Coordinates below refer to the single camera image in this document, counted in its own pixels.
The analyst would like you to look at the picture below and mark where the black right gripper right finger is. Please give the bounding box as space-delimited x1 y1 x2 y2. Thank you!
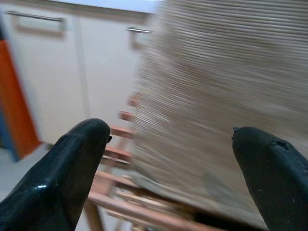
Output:
231 126 308 231

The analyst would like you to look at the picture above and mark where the silver bar cabinet handle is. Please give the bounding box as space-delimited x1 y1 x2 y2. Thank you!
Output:
4 11 66 32
125 26 154 48

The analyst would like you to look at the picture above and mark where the orange flat board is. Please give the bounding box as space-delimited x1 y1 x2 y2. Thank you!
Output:
0 39 42 158

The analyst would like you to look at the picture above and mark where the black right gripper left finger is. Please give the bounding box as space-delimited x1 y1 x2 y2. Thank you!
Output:
0 118 111 231

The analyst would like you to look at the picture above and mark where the wooden slatted rack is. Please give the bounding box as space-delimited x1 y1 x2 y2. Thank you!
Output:
83 93 227 231

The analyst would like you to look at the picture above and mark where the cream glossy cabinet door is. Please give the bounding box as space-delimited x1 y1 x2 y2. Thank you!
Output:
76 13 151 135
2 6 91 146

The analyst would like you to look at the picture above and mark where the blue flat board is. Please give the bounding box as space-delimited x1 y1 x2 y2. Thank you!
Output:
0 101 20 162

